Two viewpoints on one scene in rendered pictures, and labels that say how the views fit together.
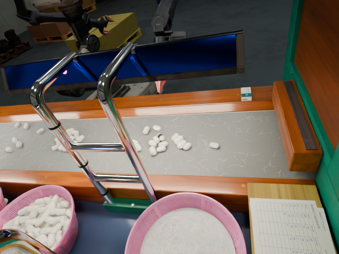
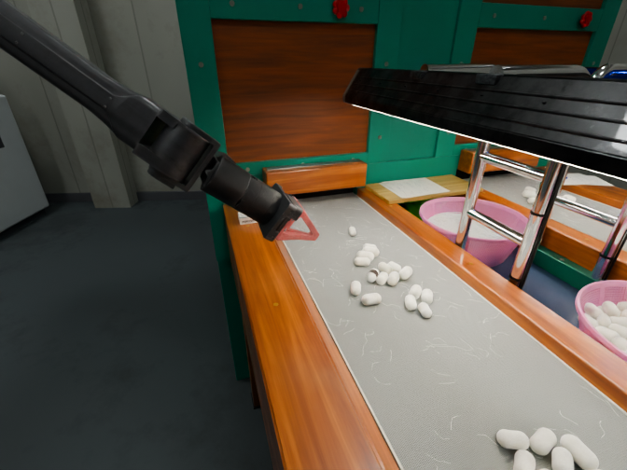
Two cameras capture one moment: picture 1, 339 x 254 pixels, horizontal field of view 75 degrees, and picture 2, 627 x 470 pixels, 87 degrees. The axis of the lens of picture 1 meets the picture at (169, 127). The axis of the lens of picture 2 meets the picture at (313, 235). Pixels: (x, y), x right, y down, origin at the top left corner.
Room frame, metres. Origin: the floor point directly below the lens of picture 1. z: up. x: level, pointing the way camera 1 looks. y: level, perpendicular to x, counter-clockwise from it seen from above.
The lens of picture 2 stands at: (1.02, 0.38, 1.13)
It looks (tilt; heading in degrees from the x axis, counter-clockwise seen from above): 28 degrees down; 230
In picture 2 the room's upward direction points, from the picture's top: straight up
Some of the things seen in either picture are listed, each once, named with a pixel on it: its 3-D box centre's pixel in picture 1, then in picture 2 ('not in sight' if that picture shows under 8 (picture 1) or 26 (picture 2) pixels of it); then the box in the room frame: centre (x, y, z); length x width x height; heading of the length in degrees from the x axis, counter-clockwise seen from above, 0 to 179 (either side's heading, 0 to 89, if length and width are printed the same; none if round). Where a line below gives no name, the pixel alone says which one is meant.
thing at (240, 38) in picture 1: (107, 65); (448, 98); (0.52, 0.10, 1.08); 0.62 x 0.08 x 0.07; 68
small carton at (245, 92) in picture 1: (245, 93); (250, 216); (0.65, -0.31, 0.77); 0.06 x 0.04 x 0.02; 158
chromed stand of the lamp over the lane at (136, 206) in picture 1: (120, 140); (467, 203); (0.45, 0.13, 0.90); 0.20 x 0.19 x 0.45; 68
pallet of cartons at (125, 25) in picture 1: (106, 37); not in sight; (3.96, 0.60, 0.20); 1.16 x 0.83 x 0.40; 142
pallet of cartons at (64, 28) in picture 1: (56, 27); not in sight; (5.90, 1.89, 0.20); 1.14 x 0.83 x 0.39; 49
